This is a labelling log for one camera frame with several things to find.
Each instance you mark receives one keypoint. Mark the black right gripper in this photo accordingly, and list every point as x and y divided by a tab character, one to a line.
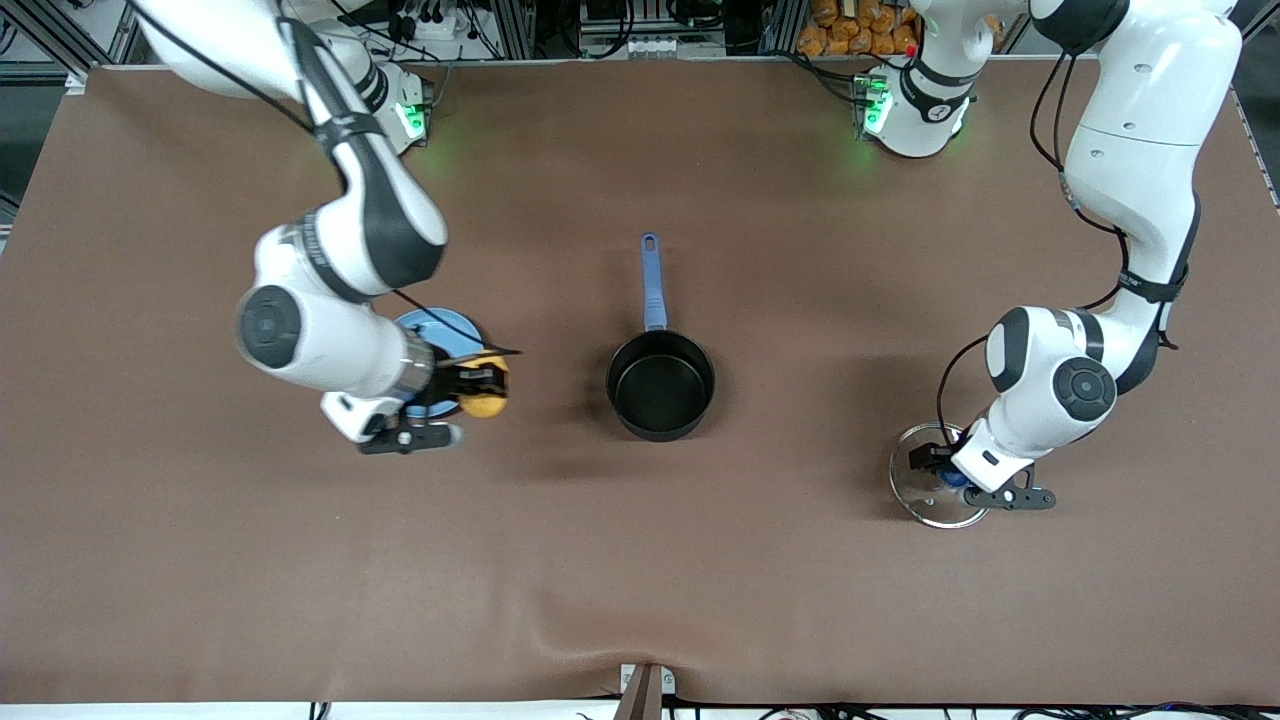
443	383

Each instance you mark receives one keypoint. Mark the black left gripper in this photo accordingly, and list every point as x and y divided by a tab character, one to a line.
928	458

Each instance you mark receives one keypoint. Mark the yellow potato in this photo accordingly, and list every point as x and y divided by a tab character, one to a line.
485	407

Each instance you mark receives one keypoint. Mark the glass lid with blue knob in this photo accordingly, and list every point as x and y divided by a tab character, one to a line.
925	500

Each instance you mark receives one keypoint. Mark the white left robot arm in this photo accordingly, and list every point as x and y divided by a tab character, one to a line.
1140	130

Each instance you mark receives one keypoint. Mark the blue round plate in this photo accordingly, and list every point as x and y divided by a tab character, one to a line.
445	325

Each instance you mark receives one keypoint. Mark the brown table cover mat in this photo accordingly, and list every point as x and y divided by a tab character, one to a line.
800	600

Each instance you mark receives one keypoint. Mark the white power strip with plugs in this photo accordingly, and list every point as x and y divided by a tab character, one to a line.
430	20

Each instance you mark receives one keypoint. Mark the grey electronics box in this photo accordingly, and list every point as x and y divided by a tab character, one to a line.
650	30

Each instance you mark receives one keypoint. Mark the metal table clamp bracket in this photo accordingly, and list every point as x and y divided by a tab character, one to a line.
645	690

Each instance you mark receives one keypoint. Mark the aluminium frame profile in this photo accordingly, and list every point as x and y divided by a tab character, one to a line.
60	30

